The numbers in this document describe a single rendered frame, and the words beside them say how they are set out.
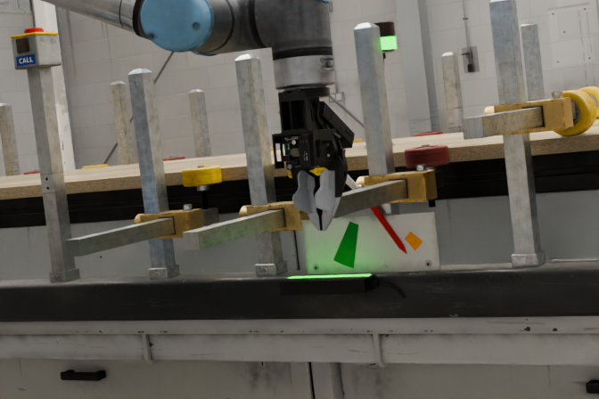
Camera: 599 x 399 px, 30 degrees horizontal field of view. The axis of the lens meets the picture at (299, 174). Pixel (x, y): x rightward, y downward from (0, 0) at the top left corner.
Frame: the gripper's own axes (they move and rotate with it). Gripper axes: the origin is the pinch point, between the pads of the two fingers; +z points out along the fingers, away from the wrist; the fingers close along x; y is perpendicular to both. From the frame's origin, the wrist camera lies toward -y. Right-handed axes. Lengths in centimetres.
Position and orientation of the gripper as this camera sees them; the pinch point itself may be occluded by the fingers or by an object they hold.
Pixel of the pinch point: (324, 221)
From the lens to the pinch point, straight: 169.0
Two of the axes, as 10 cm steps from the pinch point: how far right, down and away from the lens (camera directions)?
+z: 0.9, 10.0, 0.2
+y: -5.0, 0.6, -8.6
